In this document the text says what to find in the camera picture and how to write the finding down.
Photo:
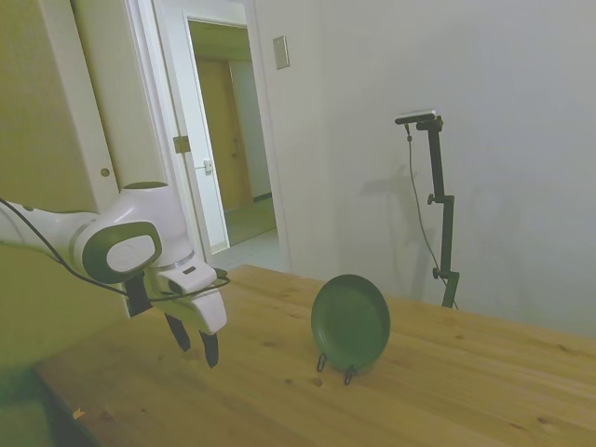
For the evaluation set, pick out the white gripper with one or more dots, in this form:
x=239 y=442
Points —
x=209 y=309

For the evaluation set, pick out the dark green round plate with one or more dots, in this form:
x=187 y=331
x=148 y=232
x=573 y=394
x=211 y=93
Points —
x=349 y=321

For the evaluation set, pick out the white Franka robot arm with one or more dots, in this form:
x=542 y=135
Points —
x=139 y=205

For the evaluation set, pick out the round brass door knob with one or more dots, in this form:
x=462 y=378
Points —
x=105 y=172

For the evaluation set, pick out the brass door hinge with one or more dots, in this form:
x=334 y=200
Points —
x=181 y=144

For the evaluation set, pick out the wooden hallway door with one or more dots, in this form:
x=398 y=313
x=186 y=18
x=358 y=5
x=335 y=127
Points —
x=219 y=139

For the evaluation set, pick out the white door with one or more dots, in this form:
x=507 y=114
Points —
x=121 y=116

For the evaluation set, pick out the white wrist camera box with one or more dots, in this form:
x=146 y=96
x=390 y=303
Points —
x=186 y=278

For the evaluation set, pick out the black wrist mount block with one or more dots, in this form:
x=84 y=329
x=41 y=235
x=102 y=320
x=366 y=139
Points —
x=138 y=298

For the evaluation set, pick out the white door frame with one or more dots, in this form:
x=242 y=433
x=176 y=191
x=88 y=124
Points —
x=265 y=139

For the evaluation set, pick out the black jointed camera stand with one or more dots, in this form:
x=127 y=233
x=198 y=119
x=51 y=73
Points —
x=448 y=233

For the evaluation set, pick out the beige wall switch plate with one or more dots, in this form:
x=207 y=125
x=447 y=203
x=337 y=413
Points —
x=280 y=52

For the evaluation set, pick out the grey camera on stand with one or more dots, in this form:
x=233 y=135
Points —
x=416 y=116

